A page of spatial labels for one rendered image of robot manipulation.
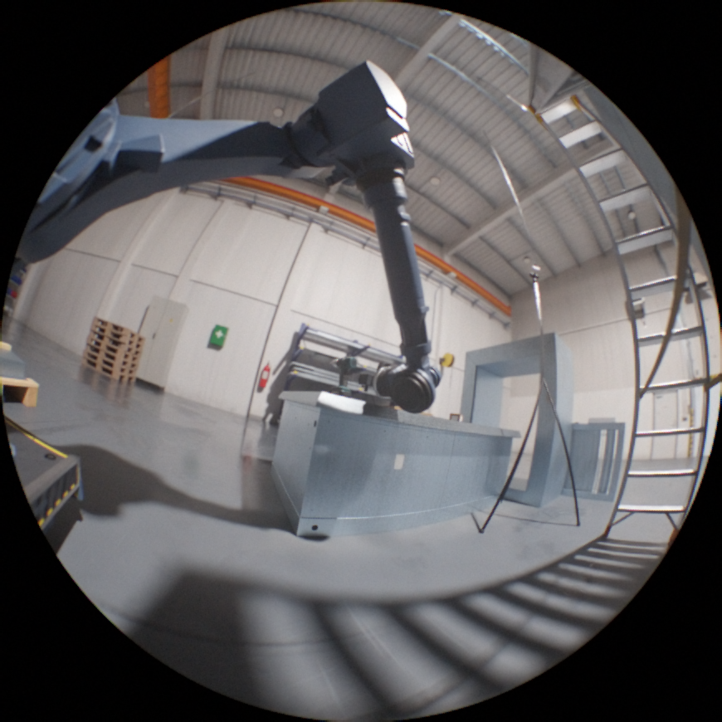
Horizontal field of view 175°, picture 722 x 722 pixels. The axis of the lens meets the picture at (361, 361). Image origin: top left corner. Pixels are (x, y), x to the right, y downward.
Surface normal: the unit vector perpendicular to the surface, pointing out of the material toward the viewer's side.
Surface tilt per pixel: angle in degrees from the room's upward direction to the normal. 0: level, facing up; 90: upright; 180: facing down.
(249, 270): 90
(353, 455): 90
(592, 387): 90
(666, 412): 90
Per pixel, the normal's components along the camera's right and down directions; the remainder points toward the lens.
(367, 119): -0.57, 0.44
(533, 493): -0.89, -0.27
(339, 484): 0.47, -0.12
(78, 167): 0.77, 0.00
